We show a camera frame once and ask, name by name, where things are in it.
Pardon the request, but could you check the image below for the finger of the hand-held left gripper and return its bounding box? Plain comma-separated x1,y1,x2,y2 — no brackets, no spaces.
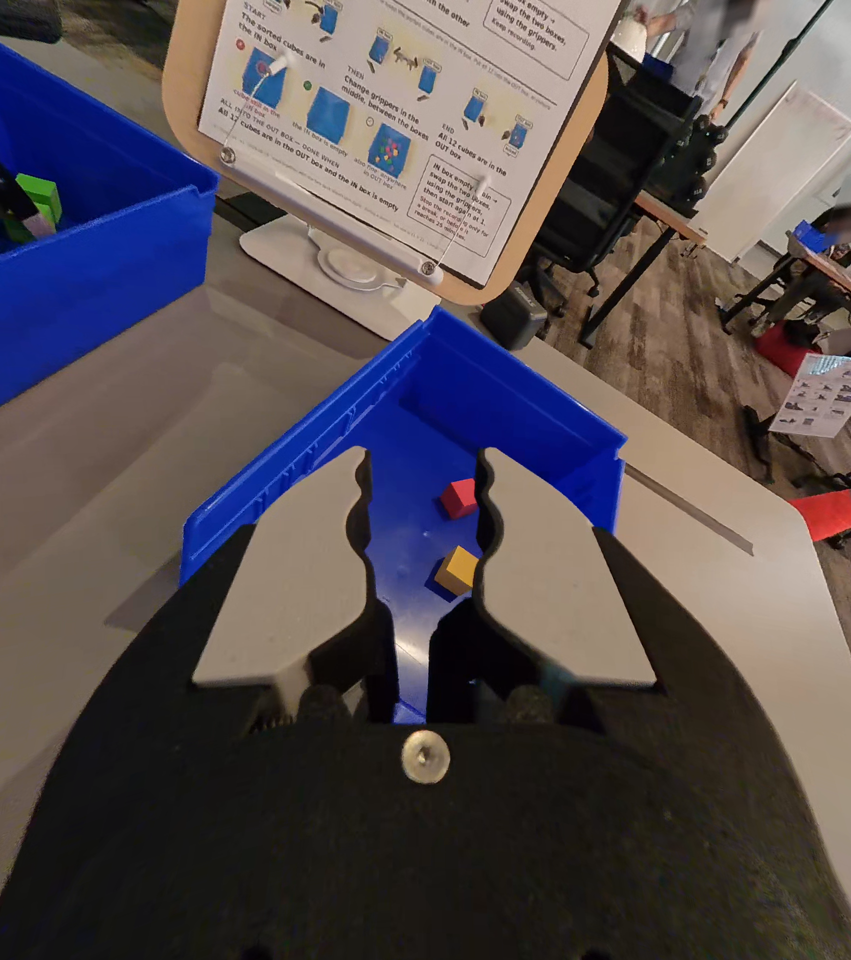
0,127,59,241

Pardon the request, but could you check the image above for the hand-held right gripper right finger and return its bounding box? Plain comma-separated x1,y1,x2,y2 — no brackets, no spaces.
472,447,658,691

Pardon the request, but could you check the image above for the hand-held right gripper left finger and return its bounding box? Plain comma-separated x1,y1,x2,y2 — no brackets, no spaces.
191,447,378,691

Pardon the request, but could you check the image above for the yellow wooden cube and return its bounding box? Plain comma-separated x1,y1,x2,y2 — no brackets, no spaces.
429,545,481,597

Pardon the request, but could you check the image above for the red wooden cube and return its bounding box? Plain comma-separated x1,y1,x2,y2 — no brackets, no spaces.
439,478,481,520

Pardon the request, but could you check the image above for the blue plastic bin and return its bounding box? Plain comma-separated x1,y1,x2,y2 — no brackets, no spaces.
0,30,220,440
179,306,629,725

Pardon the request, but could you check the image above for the grey desk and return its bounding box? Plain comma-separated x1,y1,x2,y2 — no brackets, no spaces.
0,33,851,960

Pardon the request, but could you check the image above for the black power brick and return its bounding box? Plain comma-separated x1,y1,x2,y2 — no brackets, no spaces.
479,285,549,351

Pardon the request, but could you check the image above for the white board stand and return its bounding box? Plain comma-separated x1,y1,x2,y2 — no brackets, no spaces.
239,213,442,342

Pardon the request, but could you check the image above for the orange striped traffic cone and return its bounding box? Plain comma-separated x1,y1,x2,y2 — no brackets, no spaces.
789,480,851,543

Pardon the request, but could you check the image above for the hanging laminated card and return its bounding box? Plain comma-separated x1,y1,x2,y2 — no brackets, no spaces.
769,354,851,438

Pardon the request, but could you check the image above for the wooden table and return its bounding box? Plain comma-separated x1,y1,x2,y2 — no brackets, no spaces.
579,191,710,350

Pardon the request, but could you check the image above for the black office chair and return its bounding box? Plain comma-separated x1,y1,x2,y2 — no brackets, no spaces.
530,45,704,301

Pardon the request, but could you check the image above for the white board panel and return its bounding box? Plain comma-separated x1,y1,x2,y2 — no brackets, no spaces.
695,81,851,264

